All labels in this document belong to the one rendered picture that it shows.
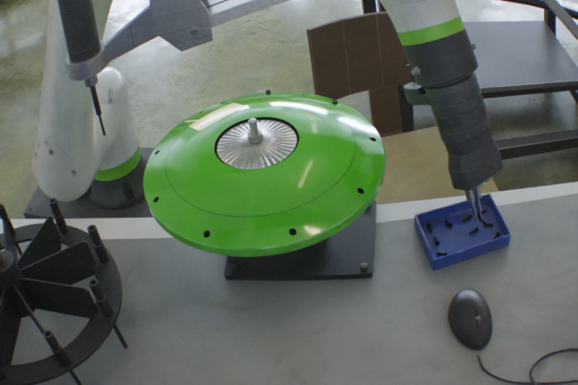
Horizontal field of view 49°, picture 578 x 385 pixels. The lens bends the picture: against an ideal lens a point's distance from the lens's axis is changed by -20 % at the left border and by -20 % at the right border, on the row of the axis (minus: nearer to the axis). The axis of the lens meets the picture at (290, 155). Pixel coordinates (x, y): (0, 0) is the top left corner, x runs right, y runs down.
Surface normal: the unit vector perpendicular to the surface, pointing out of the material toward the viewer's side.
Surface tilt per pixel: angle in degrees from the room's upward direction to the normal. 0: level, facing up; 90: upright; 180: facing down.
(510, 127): 0
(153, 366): 0
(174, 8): 90
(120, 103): 88
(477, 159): 59
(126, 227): 0
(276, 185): 11
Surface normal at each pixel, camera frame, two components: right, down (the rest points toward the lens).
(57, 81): -0.18, 0.64
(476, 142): 0.47, 0.18
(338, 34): 0.46, 0.50
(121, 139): 0.76, 0.32
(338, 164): 0.15, -0.69
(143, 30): 0.17, 0.59
